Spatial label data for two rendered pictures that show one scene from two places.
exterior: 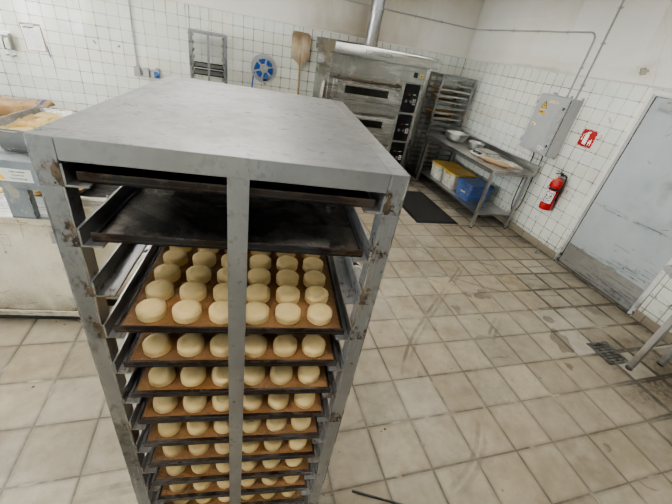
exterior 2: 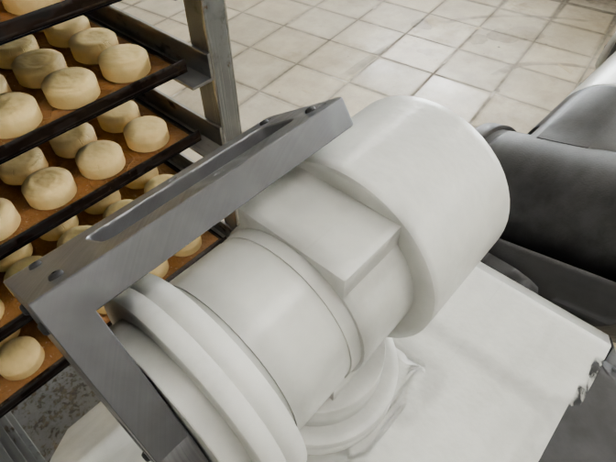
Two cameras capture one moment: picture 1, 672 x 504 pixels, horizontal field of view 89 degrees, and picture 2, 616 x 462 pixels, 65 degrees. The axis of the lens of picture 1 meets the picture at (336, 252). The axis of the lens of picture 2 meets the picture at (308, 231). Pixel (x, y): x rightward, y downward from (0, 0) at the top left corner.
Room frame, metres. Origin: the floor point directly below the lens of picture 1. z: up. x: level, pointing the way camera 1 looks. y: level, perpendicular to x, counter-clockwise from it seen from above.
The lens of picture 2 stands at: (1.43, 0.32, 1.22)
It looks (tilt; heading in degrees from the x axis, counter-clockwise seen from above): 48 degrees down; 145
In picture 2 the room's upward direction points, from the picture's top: straight up
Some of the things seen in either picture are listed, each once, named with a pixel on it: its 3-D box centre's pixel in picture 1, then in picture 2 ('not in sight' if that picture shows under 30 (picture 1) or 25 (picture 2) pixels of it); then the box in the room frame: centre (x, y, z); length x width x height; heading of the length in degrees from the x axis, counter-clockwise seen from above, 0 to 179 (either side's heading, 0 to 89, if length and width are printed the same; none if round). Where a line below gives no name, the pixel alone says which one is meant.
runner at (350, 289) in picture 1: (330, 216); not in sight; (0.78, 0.03, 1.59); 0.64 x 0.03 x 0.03; 14
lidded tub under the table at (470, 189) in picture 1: (473, 189); not in sight; (5.31, -1.96, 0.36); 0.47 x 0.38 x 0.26; 112
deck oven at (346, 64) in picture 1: (362, 117); not in sight; (5.99, -0.02, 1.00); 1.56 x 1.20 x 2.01; 110
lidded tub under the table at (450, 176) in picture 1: (458, 179); not in sight; (5.73, -1.80, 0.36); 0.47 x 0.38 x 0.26; 110
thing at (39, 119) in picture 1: (40, 125); not in sight; (1.94, 1.87, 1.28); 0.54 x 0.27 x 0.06; 13
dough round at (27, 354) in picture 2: not in sight; (19, 357); (1.01, 0.20, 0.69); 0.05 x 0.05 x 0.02
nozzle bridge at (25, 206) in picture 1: (52, 168); not in sight; (1.94, 1.87, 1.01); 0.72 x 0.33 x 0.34; 13
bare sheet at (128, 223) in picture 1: (251, 177); not in sight; (0.73, 0.22, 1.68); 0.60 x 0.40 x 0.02; 14
